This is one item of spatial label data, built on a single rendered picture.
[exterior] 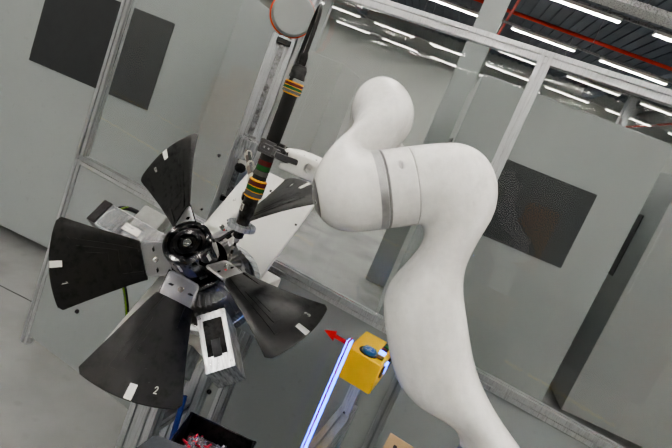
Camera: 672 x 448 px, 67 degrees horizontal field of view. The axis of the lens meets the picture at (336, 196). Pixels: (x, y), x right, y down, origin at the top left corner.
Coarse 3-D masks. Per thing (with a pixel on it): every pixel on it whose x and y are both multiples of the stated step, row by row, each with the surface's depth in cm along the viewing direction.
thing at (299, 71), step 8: (304, 56) 112; (296, 64) 112; (304, 64) 112; (296, 72) 112; (304, 72) 112; (248, 200) 117; (256, 200) 118; (240, 208) 118; (248, 208) 117; (240, 216) 118; (248, 216) 118; (240, 224) 118; (248, 224) 119
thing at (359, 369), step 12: (372, 336) 147; (360, 348) 136; (348, 360) 134; (360, 360) 133; (372, 360) 132; (384, 360) 135; (348, 372) 135; (360, 372) 133; (372, 372) 132; (384, 372) 145; (360, 384) 133; (372, 384) 132
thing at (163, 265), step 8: (144, 248) 124; (160, 248) 124; (144, 256) 124; (152, 256) 125; (160, 256) 125; (144, 264) 125; (152, 264) 125; (160, 264) 125; (168, 264) 125; (152, 272) 126; (160, 272) 126
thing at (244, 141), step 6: (240, 138) 171; (246, 138) 176; (252, 138) 181; (240, 144) 172; (246, 144) 172; (252, 144) 173; (258, 144) 173; (234, 150) 179; (240, 150) 172; (252, 150) 173; (234, 156) 173; (240, 156) 173; (252, 156) 174
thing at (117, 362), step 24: (144, 312) 112; (168, 312) 116; (192, 312) 121; (120, 336) 108; (144, 336) 111; (168, 336) 114; (96, 360) 105; (120, 360) 107; (144, 360) 109; (168, 360) 112; (96, 384) 104; (120, 384) 105; (144, 384) 108; (168, 384) 110; (168, 408) 108
